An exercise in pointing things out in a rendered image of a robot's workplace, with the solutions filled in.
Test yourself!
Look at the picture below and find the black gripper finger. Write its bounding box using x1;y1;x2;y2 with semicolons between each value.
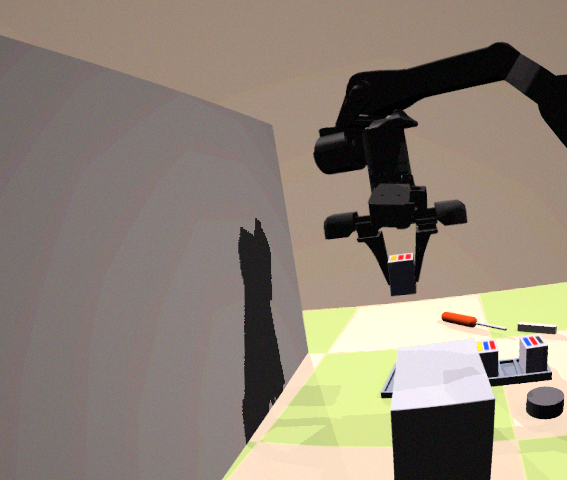
357;231;390;285
415;226;438;282

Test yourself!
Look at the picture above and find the orange-handled screwdriver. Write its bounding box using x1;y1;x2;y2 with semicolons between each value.
441;312;507;331

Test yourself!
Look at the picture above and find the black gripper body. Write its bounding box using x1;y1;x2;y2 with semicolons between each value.
324;163;467;239

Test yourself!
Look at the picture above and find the dark grey short cylinder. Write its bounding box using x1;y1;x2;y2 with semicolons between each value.
526;386;565;420

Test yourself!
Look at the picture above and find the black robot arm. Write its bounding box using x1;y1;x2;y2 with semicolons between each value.
313;42;567;229

